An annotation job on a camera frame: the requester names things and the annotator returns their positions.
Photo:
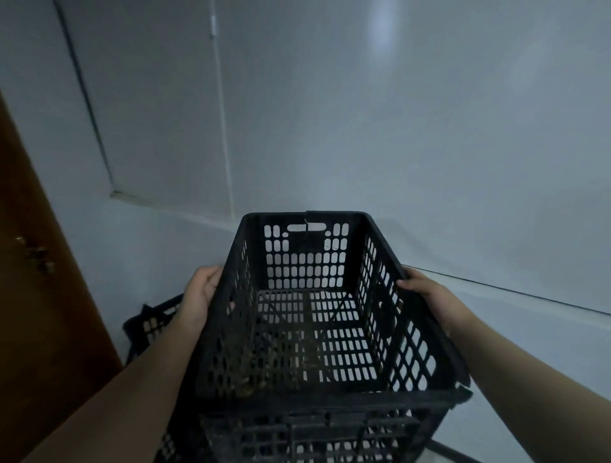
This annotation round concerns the person's right hand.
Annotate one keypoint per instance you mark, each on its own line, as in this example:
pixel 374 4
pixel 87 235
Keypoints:
pixel 439 305

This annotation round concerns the person's left hand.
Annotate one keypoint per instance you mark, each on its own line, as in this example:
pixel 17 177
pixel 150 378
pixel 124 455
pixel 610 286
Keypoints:
pixel 200 295

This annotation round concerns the black plastic crate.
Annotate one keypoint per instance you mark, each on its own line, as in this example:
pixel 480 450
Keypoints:
pixel 135 343
pixel 334 400

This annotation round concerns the person's right forearm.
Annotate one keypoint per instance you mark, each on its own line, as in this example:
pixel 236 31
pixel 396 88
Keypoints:
pixel 525 396

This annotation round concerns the person's left forearm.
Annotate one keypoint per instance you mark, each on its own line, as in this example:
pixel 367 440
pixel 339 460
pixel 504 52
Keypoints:
pixel 119 405

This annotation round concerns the brown wooden door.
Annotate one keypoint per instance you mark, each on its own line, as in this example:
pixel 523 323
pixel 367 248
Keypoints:
pixel 38 334

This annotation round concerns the large white wall panel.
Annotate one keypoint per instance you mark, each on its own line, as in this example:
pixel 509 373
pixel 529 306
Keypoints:
pixel 429 119

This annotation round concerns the small white wall panel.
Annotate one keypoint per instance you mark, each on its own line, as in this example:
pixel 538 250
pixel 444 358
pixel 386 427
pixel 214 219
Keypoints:
pixel 157 95

